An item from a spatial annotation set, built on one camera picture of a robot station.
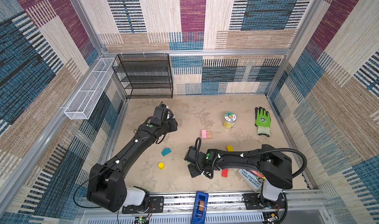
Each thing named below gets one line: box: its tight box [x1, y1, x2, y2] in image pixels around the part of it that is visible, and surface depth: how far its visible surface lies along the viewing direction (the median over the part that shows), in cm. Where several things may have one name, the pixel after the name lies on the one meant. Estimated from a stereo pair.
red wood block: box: [221, 168, 229, 178], surface depth 84 cm
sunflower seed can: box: [223, 111, 237, 130], surface depth 99 cm
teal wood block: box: [161, 148, 172, 157], surface depth 93 cm
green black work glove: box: [254, 106, 272, 137], surface depth 106 cm
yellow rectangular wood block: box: [226, 145, 235, 152], surface depth 93 cm
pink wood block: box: [201, 129, 207, 139], surface depth 98 cm
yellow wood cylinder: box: [157, 161, 165, 170], surface depth 85 cm
